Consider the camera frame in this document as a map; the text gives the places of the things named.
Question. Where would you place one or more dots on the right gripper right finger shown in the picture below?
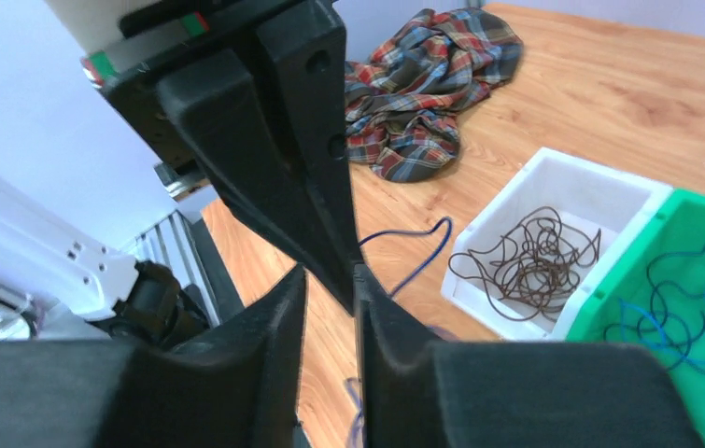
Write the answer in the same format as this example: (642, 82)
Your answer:
(420, 390)

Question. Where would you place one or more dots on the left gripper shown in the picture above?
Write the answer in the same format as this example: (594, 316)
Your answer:
(216, 109)

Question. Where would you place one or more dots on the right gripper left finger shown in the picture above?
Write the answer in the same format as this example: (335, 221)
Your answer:
(233, 386)

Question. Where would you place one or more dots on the plaid flannel shirt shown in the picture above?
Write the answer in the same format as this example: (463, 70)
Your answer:
(401, 106)

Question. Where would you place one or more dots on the white plastic bin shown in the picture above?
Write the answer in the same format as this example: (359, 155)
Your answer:
(525, 266)

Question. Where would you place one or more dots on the green plastic bin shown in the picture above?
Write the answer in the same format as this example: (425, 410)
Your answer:
(654, 296)

